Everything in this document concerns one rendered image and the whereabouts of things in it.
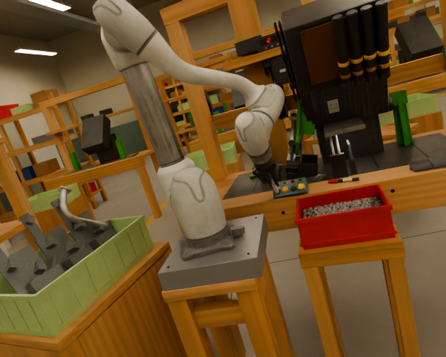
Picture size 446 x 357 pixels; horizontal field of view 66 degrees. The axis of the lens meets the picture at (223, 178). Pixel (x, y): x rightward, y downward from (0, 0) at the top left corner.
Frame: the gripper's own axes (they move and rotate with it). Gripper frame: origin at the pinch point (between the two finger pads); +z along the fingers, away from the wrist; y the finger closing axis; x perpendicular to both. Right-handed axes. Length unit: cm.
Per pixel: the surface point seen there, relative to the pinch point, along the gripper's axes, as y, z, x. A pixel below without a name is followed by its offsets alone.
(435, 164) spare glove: 62, 5, -1
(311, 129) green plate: 18.5, 1.0, 29.2
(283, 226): -1.0, 16.0, -11.0
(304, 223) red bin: 12.0, -11.9, -27.4
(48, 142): -440, 170, 319
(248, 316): -9, -9, -57
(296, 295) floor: -15, 112, -9
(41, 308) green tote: -74, -33, -56
